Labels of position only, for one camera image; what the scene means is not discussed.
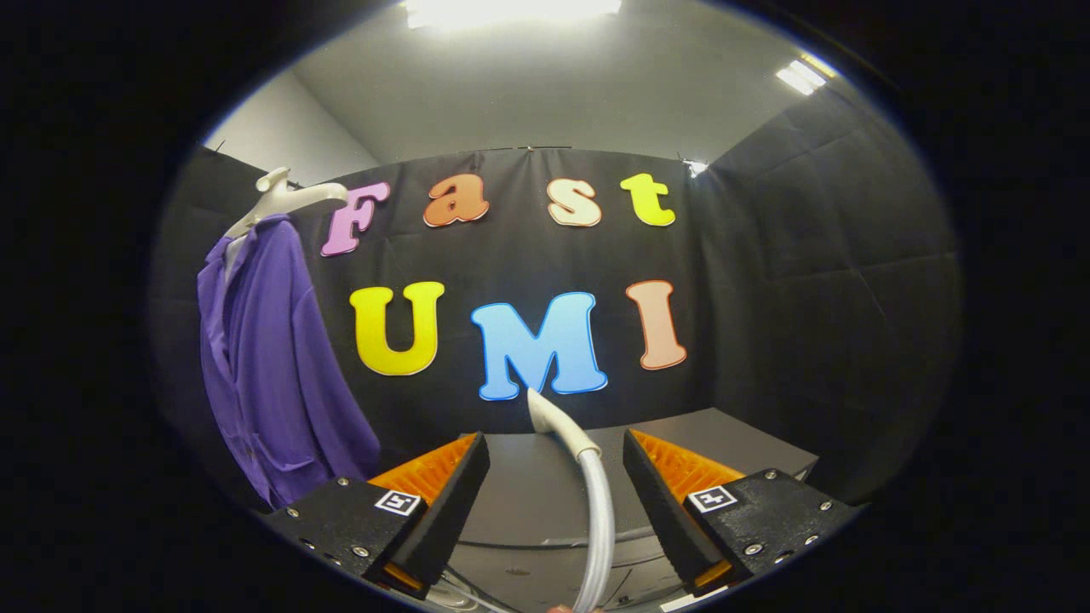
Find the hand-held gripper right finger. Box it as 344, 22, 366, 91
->
622, 428, 852, 597

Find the purple corduroy jacket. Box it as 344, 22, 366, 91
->
198, 215, 382, 509

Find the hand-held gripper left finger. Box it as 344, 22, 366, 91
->
262, 432, 492, 601

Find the large ceiling light panel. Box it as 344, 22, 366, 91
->
400, 0, 622, 31

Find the white clothes hanger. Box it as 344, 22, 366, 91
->
226, 167, 350, 241

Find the grey cabinet with dark top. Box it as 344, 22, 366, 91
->
426, 407, 820, 613

